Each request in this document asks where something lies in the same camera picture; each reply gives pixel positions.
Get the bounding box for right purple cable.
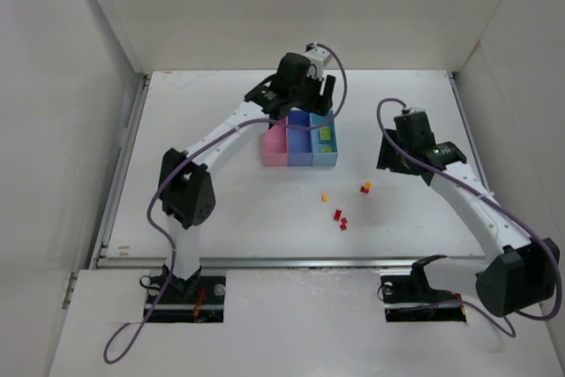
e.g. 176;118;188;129
375;98;561;338

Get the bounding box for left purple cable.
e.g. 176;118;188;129
102;42;350;365

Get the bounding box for red lego with orange top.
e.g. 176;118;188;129
360;182;372;194

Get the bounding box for right aluminium rail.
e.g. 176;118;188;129
447;72;494;196

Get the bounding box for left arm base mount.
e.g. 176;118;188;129
147;273;226;324

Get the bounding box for purple cable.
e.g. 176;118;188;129
102;42;350;365
375;98;561;338

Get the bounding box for dark blue container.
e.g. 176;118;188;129
288;110;313;167

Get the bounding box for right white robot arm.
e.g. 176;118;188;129
377;108;562;317

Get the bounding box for aluminium rail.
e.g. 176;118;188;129
85;74;151;269
447;72;494;196
90;255;486;270

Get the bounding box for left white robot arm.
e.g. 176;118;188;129
159;45;335;302

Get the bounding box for front aluminium rail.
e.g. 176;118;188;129
90;255;486;270

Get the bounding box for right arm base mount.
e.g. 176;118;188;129
377;254;466;323

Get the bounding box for light blue container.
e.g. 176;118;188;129
310;110;338;168

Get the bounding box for pink container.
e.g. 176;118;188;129
261;125;288;167

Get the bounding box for left aluminium rail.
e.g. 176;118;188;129
85;74;151;269

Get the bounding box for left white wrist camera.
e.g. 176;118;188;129
304;42;333;72

